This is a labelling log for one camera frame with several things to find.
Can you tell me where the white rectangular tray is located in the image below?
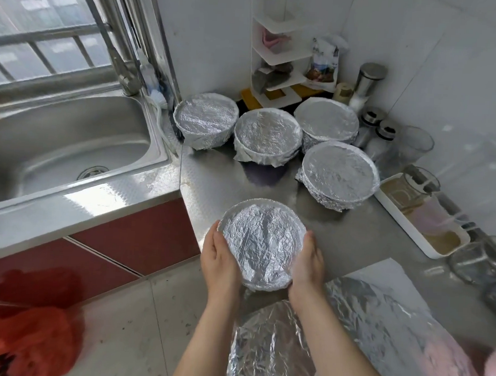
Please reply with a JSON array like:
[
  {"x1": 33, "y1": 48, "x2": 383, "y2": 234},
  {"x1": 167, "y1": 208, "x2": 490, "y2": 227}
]
[{"x1": 371, "y1": 170, "x2": 474, "y2": 262}]

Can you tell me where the white corner shelf rack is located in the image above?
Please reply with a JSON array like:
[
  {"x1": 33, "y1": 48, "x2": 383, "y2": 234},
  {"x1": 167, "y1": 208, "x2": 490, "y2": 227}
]
[{"x1": 246, "y1": 0, "x2": 350, "y2": 113}]

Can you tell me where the person's right hand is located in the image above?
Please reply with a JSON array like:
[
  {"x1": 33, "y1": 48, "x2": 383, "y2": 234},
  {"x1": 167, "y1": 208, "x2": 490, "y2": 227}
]
[{"x1": 287, "y1": 230, "x2": 330, "y2": 311}]

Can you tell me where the person's left hand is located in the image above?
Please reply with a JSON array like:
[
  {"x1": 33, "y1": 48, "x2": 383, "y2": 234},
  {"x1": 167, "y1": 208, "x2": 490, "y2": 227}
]
[{"x1": 197, "y1": 219, "x2": 247, "y2": 307}]

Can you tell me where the stainless steel sink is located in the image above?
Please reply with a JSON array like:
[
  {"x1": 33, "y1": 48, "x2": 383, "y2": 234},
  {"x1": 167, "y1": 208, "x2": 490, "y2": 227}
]
[{"x1": 0, "y1": 81, "x2": 186, "y2": 274}]

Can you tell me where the metal window railing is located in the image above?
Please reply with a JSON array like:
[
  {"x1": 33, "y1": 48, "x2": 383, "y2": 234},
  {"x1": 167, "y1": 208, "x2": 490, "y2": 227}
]
[{"x1": 0, "y1": 19, "x2": 117, "y2": 92}]

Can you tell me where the foil-covered bowl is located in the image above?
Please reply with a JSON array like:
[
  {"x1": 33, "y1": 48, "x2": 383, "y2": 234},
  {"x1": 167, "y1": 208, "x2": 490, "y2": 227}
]
[
  {"x1": 215, "y1": 196, "x2": 309, "y2": 294},
  {"x1": 231, "y1": 106, "x2": 305, "y2": 169},
  {"x1": 171, "y1": 91, "x2": 241, "y2": 153},
  {"x1": 294, "y1": 139, "x2": 383, "y2": 215}
]

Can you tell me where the red plastic bag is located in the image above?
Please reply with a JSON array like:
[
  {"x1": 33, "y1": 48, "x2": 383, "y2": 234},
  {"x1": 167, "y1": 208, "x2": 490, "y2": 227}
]
[{"x1": 0, "y1": 304, "x2": 85, "y2": 376}]

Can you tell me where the small white tan-capped bottle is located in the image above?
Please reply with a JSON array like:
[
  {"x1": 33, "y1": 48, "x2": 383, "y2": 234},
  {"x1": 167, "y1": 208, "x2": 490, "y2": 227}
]
[{"x1": 333, "y1": 81, "x2": 356, "y2": 103}]

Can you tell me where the colourful snack packet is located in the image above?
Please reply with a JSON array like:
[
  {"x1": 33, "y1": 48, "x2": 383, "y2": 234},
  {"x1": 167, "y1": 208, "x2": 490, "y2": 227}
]
[{"x1": 305, "y1": 33, "x2": 348, "y2": 86}]

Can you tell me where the red kitchen cabinet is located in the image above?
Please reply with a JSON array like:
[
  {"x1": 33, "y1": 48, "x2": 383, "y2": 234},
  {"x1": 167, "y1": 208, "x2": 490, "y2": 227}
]
[{"x1": 0, "y1": 188, "x2": 203, "y2": 333}]

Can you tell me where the foil-wrapped bowl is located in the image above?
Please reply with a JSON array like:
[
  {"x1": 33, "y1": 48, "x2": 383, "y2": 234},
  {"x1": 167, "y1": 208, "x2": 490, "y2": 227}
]
[{"x1": 291, "y1": 95, "x2": 362, "y2": 155}]

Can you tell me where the stack of aluminium foil sheets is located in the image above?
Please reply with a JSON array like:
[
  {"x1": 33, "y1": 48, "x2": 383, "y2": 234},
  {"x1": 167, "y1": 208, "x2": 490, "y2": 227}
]
[{"x1": 225, "y1": 250, "x2": 494, "y2": 376}]

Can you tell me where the white dish brush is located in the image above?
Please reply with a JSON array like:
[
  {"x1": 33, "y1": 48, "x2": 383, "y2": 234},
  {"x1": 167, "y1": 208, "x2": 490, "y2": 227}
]
[{"x1": 136, "y1": 59, "x2": 173, "y2": 108}]

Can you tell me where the white shaker with black lid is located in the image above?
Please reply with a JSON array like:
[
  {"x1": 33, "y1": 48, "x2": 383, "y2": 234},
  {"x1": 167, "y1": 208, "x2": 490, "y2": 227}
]
[
  {"x1": 366, "y1": 119, "x2": 400, "y2": 164},
  {"x1": 353, "y1": 107, "x2": 386, "y2": 150}
]

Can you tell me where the person's left forearm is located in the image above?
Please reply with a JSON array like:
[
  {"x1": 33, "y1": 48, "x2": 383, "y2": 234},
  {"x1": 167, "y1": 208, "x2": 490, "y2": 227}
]
[{"x1": 170, "y1": 290, "x2": 242, "y2": 376}]

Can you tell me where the person's right forearm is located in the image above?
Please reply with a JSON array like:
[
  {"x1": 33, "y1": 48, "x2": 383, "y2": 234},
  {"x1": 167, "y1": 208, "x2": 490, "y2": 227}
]
[{"x1": 288, "y1": 296, "x2": 401, "y2": 376}]

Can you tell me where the steel faucet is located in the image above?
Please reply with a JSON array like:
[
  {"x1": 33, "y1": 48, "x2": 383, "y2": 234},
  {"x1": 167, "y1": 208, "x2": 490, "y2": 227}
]
[{"x1": 70, "y1": 0, "x2": 147, "y2": 97}]

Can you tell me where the tall white steel-capped bottle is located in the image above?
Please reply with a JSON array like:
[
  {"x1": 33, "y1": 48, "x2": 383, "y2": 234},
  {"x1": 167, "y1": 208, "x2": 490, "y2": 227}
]
[{"x1": 349, "y1": 62, "x2": 388, "y2": 115}]

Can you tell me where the pink translucent cup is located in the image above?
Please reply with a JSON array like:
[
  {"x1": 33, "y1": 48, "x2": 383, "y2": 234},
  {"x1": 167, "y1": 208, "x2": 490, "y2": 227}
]
[{"x1": 407, "y1": 194, "x2": 456, "y2": 239}]

